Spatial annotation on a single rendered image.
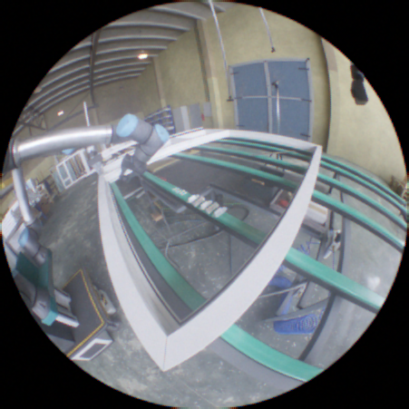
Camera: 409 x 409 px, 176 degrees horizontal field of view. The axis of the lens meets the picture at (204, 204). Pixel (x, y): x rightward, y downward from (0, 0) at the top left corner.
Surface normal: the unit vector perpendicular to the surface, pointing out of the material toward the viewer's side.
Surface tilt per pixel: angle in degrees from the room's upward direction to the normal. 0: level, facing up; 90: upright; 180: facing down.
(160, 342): 0
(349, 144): 90
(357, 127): 90
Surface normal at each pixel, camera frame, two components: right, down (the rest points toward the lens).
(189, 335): -0.13, -0.78
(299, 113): -0.71, 0.50
